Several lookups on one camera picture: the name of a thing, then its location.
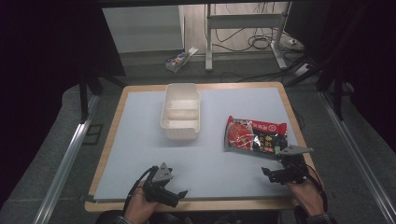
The white power strip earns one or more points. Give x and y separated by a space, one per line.
302 69

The white board panel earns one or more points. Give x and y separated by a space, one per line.
143 28

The open cardboard box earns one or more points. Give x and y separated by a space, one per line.
179 60

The light blue table mat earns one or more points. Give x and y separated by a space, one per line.
199 168

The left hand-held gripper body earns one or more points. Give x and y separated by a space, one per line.
162 174

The white metal desk frame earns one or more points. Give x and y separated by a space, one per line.
243 21

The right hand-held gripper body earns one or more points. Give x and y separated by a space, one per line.
292 169

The white plastic container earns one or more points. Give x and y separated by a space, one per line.
180 110

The person's right hand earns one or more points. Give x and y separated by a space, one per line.
308 199

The person's left hand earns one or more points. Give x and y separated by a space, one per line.
138 207

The black metal stand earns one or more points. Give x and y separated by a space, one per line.
84 99
337 93

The aluminium floor rail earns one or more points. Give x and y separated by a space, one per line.
358 155
63 168

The red and black noodle packet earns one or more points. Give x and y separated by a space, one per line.
252 137

